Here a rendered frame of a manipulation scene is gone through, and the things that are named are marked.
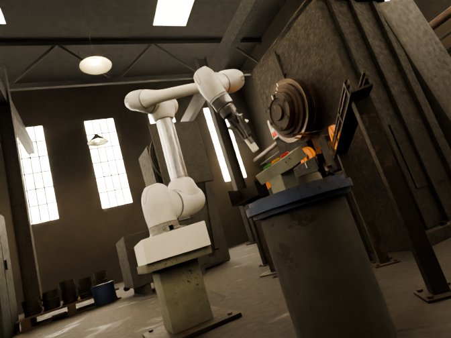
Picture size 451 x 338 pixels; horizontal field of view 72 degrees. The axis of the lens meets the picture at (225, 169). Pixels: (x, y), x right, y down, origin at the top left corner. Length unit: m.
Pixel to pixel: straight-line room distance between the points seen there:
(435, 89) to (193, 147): 3.33
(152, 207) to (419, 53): 2.19
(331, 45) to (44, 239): 10.91
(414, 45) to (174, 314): 2.42
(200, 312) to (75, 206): 10.63
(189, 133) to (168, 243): 3.62
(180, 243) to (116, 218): 10.46
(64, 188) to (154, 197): 10.65
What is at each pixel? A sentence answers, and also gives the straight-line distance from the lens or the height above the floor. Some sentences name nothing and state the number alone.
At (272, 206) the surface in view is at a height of 0.40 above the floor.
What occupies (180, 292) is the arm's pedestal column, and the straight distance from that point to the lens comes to 1.59.
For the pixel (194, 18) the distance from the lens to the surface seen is 11.75.
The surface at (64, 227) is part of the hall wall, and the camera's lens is 11.96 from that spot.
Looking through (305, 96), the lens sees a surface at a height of 1.10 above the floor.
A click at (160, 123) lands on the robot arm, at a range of 1.90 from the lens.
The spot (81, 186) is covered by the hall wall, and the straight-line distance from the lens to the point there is 12.20.
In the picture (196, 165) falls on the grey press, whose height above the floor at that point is 1.54.
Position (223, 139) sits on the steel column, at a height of 3.24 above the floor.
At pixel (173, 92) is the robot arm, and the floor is 1.13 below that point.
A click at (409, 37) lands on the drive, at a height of 1.35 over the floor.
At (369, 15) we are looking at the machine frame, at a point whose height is 1.57.
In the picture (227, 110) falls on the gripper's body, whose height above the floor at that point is 0.88.
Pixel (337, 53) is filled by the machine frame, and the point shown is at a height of 1.26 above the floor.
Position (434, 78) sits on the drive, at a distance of 2.80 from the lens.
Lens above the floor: 0.36
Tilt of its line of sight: 12 degrees up
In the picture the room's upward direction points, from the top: 17 degrees counter-clockwise
